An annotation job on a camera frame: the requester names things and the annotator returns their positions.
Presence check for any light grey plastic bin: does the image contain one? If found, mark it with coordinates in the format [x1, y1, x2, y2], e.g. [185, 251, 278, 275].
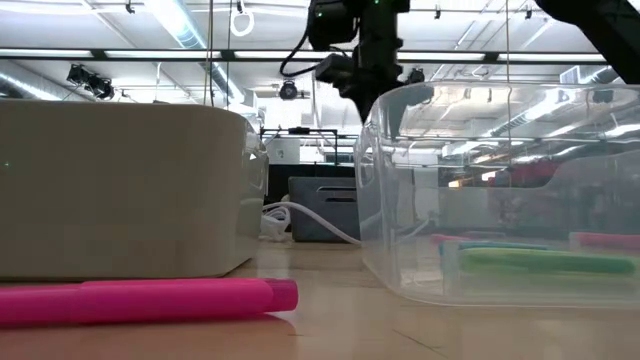
[0, 98, 270, 281]

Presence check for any ceiling air vent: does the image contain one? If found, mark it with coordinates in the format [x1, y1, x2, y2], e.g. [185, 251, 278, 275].
[558, 65, 582, 85]

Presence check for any short pink-red marker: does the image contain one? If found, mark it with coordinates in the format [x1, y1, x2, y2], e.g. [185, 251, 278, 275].
[430, 233, 472, 245]

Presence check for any red background object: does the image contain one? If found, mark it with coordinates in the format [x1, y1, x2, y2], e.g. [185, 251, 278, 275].
[499, 162, 564, 190]

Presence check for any green slim marker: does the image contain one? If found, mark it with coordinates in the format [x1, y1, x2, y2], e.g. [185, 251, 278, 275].
[458, 247, 637, 276]

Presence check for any black background rack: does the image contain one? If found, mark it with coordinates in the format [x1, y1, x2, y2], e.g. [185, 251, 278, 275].
[259, 126, 341, 166]

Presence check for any long pink marker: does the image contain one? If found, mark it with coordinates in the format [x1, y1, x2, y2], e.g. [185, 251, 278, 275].
[0, 277, 300, 329]

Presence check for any red thick marker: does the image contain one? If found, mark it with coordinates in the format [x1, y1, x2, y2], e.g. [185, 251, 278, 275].
[568, 231, 640, 251]

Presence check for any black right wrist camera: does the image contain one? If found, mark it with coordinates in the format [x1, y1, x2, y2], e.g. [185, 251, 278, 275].
[313, 52, 357, 85]

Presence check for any white hanging ring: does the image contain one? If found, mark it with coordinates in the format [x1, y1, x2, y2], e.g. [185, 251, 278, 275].
[229, 8, 256, 38]

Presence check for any teal slim marker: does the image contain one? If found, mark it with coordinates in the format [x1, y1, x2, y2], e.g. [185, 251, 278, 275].
[438, 241, 551, 253]

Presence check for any black background cabinet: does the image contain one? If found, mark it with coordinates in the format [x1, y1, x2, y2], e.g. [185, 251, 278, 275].
[267, 163, 357, 205]

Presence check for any overhead light bar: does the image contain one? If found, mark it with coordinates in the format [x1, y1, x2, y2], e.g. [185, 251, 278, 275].
[0, 47, 640, 65]

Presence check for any white power cable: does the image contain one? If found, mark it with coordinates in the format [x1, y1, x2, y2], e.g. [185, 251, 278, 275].
[258, 200, 362, 247]

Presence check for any clear plastic bin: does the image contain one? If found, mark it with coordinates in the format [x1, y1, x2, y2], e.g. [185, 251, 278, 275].
[353, 81, 640, 309]

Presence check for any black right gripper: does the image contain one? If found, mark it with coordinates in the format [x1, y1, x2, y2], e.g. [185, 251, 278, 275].
[305, 0, 435, 139]

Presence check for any dark grey plastic bin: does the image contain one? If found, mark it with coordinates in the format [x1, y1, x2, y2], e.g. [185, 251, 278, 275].
[288, 175, 361, 244]

